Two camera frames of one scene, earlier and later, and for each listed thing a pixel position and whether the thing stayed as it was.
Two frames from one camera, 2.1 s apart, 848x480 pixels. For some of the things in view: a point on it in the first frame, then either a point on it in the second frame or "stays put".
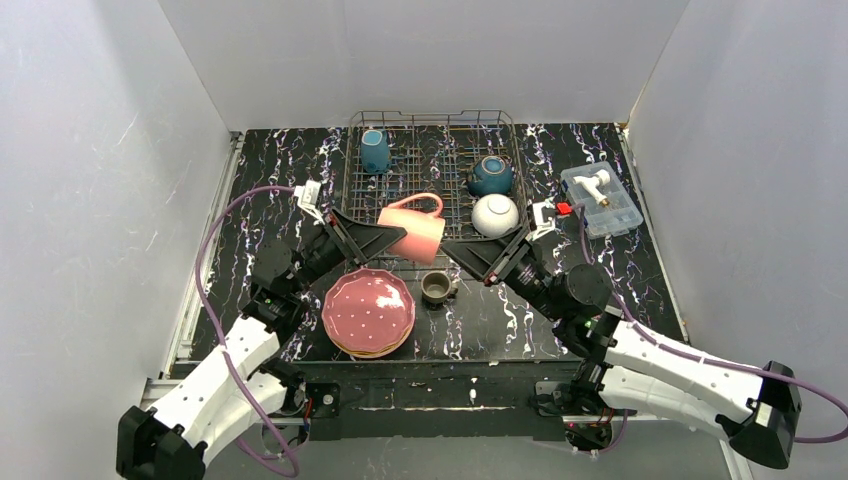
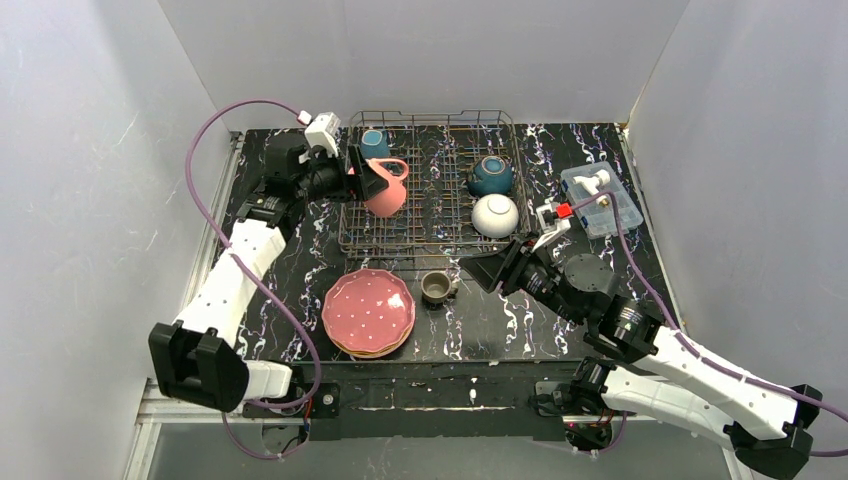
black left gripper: (340, 235) to (348, 176)
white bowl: (494, 214) stays put
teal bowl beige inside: (491, 175) stays put
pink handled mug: (425, 232) to (390, 200)
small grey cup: (437, 286) stays put
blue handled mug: (375, 153) stays put
